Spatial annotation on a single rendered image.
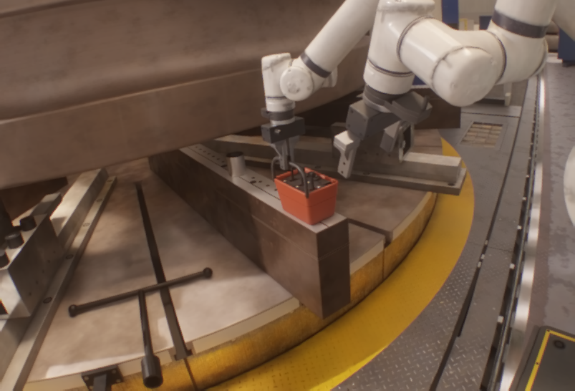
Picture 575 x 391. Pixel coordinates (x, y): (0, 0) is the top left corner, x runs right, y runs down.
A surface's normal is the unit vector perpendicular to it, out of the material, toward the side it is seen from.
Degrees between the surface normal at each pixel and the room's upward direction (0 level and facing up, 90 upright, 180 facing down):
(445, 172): 72
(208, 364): 90
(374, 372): 0
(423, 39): 52
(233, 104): 90
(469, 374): 0
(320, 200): 97
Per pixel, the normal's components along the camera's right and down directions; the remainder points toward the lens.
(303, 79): -0.31, 0.41
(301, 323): 0.58, 0.24
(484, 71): 0.35, 0.64
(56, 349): -0.10, -0.93
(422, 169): -0.53, 0.04
